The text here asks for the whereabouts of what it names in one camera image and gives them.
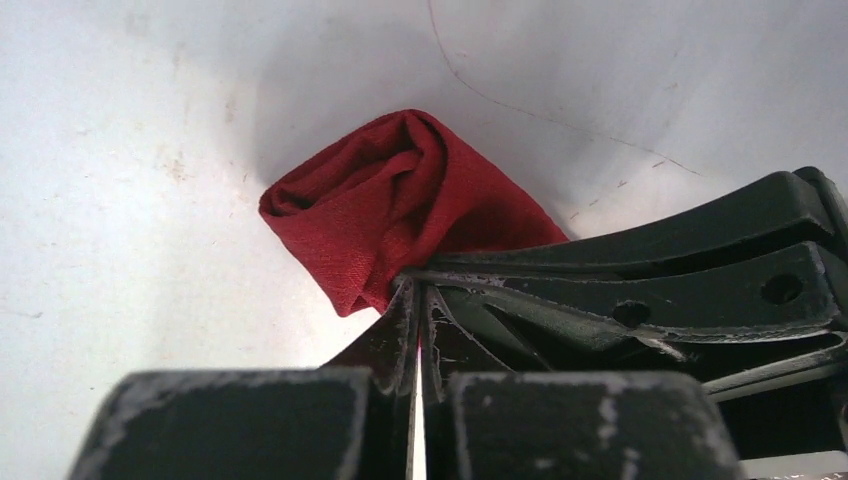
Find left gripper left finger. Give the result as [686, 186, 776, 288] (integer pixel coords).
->
[69, 279, 419, 479]

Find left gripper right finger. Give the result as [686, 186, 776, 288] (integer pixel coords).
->
[419, 287, 742, 479]

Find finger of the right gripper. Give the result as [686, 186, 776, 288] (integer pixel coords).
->
[427, 167, 847, 278]
[414, 242, 847, 401]

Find red cloth napkin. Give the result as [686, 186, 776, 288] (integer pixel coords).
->
[258, 109, 566, 317]

